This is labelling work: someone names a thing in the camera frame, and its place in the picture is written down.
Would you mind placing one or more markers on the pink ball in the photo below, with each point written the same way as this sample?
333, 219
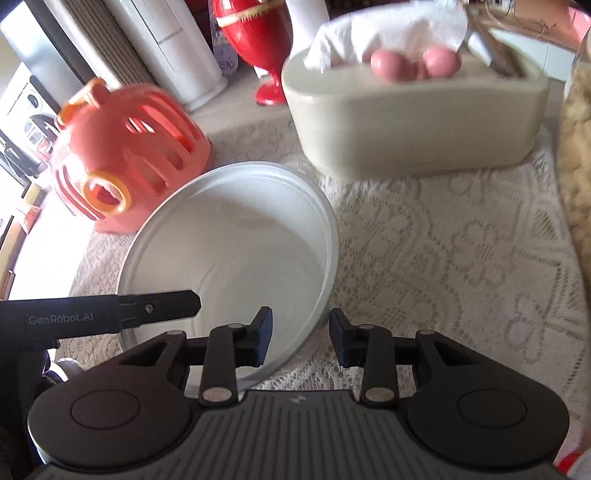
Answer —
442, 61
392, 65

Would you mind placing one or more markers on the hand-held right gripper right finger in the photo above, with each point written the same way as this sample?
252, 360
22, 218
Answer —
339, 339

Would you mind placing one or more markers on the pink plastic pet carrier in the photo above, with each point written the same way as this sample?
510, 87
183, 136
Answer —
138, 138

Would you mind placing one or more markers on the grey metal tool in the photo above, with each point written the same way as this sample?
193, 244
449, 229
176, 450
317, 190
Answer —
491, 46

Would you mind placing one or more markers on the red bin with flip lid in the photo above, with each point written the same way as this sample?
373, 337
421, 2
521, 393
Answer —
254, 41

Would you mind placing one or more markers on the white tower air conditioner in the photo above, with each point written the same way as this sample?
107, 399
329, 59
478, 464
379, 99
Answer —
175, 46

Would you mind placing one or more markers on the beige tissue box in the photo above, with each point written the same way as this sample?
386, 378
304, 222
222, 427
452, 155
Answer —
406, 124

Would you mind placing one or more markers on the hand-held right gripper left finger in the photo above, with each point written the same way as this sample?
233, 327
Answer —
263, 334

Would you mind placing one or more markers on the white paper bowl orange print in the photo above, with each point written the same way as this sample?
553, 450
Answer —
221, 240

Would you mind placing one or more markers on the white lace tablecloth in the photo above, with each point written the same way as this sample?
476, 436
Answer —
438, 258

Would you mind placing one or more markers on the purple printed skateboard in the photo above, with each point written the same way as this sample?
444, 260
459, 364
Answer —
225, 50

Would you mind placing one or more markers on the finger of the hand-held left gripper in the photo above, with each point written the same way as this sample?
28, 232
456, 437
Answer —
161, 307

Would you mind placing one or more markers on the red rectangular tray white inside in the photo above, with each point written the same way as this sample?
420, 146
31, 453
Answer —
575, 466

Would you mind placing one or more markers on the glass jar of peanuts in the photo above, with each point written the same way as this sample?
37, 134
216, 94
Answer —
577, 152

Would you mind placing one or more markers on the grey washing machine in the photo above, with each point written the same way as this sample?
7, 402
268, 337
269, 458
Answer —
27, 115

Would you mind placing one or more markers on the white tissue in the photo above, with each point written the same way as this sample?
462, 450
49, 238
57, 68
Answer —
392, 27

